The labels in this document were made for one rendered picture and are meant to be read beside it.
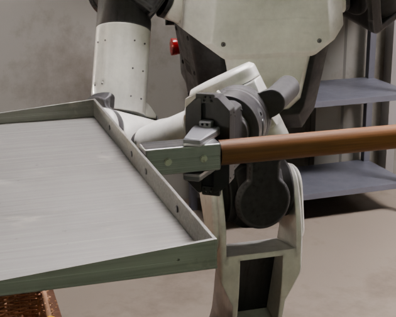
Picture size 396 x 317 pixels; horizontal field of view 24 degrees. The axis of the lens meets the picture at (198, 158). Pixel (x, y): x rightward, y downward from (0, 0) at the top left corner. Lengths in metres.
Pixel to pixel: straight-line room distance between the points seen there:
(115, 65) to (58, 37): 2.77
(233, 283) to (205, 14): 0.50
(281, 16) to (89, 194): 0.63
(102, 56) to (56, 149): 0.36
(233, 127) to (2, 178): 0.28
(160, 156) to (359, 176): 3.52
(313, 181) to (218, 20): 2.97
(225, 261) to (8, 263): 0.87
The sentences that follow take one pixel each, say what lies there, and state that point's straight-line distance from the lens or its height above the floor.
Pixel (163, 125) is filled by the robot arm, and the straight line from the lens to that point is 1.36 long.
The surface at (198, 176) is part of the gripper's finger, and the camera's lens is 1.04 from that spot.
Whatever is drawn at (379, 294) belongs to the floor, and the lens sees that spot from 3.63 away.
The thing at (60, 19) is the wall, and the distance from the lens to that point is 4.22.
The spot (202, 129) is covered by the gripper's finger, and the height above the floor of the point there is 1.24.
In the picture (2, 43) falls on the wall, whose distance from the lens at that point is 4.19.
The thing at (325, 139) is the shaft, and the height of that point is 1.22.
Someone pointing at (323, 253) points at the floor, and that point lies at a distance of 3.97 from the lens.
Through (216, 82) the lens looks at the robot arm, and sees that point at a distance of 1.26.
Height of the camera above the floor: 1.51
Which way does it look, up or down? 17 degrees down
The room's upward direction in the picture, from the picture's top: straight up
